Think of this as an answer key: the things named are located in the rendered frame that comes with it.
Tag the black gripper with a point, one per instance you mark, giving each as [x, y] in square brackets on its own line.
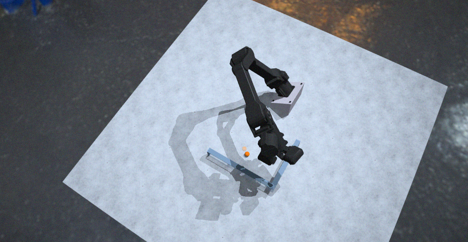
[292, 153]

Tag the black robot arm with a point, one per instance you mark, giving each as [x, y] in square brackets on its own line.
[256, 112]

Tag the clear blue l-shaped low wall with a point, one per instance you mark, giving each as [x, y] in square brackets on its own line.
[251, 174]

